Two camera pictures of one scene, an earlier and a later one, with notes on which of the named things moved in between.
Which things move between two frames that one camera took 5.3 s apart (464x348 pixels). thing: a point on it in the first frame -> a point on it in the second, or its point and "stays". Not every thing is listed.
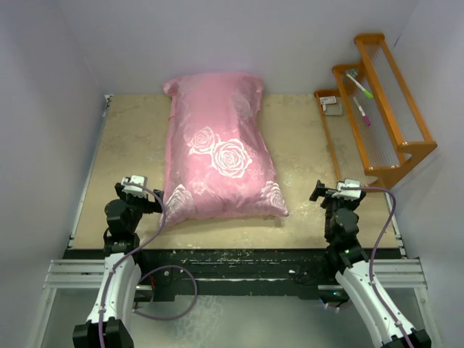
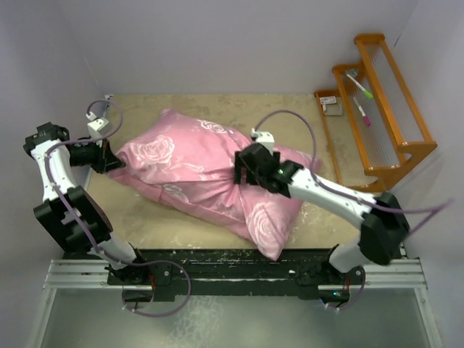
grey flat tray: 333,110 stays
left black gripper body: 137,206 -> 96,155
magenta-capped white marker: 366,118 stays
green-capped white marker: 370,95 stays
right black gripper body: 331,203 -> 252,177
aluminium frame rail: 85,275 stays
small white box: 327,100 stays
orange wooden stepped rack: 372,122 stays
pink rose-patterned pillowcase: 219,166 -> 190,162
